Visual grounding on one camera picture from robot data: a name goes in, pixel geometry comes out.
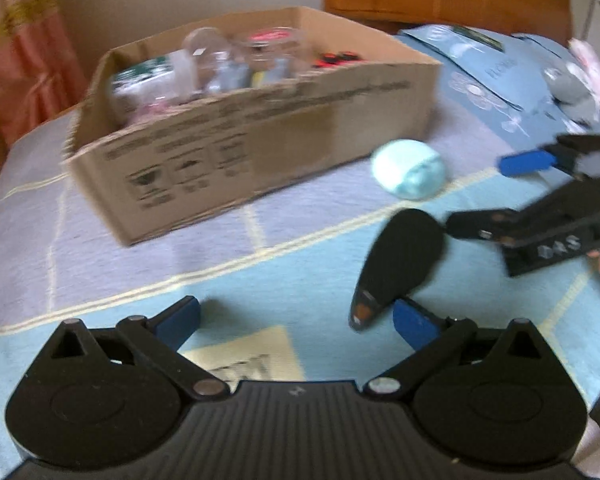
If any clear glass ball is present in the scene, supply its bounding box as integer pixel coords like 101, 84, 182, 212
181, 26, 232, 93

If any clear jar with red label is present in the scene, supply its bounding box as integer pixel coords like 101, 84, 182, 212
235, 27, 308, 81

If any pink white striped packet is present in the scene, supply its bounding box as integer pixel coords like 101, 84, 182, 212
569, 39, 600, 128

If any plastic bottle with printed label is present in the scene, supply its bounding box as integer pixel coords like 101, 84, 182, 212
111, 56, 183, 123

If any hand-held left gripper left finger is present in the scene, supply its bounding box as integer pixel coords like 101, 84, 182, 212
22, 296, 231, 401

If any blue grey checked blanket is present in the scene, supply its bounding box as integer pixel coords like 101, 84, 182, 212
0, 25, 600, 480

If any mint green round toy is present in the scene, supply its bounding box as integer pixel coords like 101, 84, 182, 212
370, 139, 452, 201

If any blue flower-print packet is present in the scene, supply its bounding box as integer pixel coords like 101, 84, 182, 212
399, 24, 528, 113

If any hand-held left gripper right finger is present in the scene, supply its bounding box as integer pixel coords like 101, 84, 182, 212
364, 297, 566, 401

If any black oval paddle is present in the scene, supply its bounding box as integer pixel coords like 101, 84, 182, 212
349, 208, 445, 332

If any brown cardboard box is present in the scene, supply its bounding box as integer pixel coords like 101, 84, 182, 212
62, 6, 443, 247

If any pink curtain with yellow band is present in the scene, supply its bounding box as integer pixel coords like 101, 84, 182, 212
0, 0, 88, 147

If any red toy truck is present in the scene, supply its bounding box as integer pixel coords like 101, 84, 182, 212
310, 49, 360, 70

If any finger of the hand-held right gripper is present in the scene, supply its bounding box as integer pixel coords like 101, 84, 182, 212
499, 132, 600, 181
446, 207, 528, 247

